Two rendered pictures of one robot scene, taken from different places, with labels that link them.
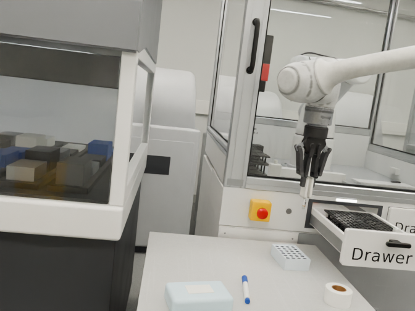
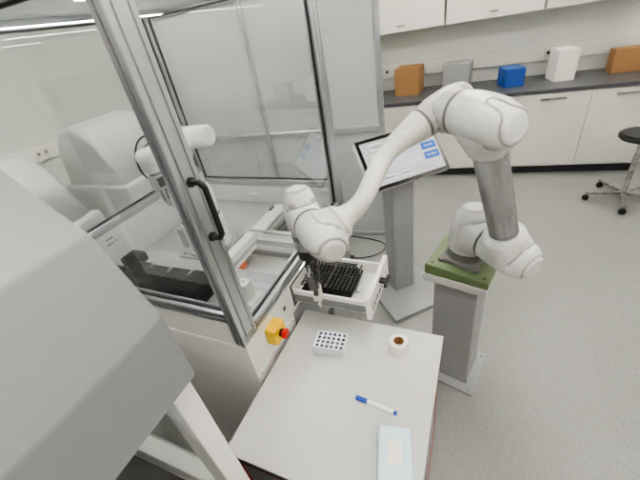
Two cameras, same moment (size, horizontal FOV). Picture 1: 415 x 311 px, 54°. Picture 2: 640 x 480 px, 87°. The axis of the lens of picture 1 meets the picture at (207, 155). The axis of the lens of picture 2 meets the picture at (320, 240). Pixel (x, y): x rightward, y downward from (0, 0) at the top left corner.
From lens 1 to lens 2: 102 cm
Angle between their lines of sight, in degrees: 57
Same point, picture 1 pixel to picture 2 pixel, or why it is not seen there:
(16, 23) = not seen: outside the picture
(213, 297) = (409, 445)
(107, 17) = (132, 394)
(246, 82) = (214, 250)
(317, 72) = (348, 227)
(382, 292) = not seen: hidden behind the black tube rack
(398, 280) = not seen: hidden behind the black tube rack
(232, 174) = (246, 331)
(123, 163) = (236, 467)
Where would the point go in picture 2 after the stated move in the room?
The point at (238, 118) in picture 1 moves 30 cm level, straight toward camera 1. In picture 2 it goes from (225, 287) to (307, 316)
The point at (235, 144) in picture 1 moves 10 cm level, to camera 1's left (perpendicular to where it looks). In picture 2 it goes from (235, 308) to (213, 331)
